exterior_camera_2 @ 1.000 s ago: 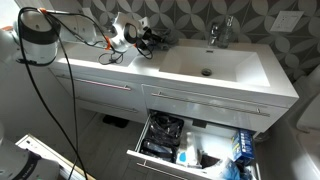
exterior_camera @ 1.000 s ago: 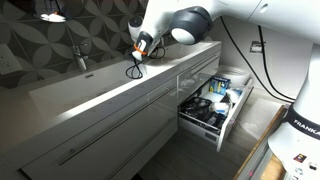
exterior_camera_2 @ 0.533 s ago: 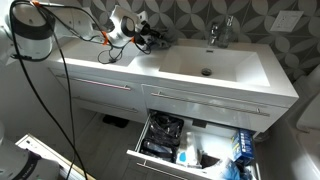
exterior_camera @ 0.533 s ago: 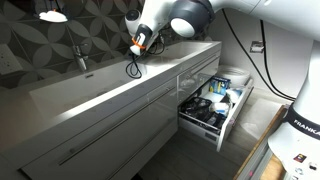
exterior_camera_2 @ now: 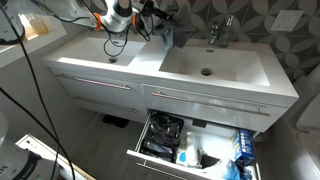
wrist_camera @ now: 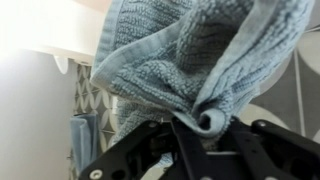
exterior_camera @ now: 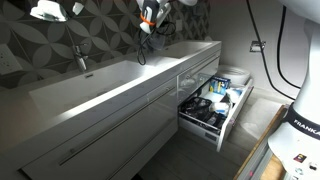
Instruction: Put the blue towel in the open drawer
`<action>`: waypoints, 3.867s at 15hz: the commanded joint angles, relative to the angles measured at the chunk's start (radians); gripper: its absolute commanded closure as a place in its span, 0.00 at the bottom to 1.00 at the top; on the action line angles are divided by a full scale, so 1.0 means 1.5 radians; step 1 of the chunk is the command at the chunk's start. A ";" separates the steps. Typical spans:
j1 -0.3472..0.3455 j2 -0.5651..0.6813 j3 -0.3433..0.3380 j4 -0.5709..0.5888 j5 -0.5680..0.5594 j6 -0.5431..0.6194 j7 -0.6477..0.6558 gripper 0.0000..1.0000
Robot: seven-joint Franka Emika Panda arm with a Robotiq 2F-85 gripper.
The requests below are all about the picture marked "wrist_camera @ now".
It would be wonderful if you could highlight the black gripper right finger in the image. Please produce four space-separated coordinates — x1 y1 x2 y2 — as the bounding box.
228 116 320 180

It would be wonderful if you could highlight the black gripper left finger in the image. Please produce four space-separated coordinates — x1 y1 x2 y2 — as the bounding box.
78 116 214 180

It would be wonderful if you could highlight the blue terry towel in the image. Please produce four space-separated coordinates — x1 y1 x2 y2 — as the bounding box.
89 0 316 169

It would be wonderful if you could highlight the blue hanging hand towel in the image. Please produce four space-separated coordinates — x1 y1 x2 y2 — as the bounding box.
69 113 99 176

